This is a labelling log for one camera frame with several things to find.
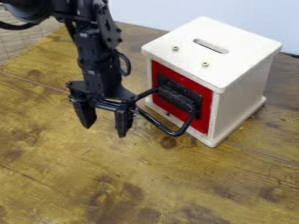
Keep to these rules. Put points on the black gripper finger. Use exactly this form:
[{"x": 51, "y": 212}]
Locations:
[
  {"x": 86, "y": 112},
  {"x": 125, "y": 120}
]

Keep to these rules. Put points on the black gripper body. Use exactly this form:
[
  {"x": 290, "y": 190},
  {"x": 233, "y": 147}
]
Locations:
[{"x": 87, "y": 100}]

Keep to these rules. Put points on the black drawer handle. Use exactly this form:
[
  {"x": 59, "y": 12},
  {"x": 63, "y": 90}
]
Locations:
[{"x": 178, "y": 96}]

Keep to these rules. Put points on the red drawer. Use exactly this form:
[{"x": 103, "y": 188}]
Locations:
[{"x": 199, "y": 124}]

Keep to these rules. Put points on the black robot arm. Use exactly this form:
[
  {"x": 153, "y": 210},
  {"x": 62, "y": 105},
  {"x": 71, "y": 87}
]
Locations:
[{"x": 97, "y": 37}]

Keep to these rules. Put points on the white wooden cabinet box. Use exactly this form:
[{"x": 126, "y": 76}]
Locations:
[{"x": 226, "y": 59}]

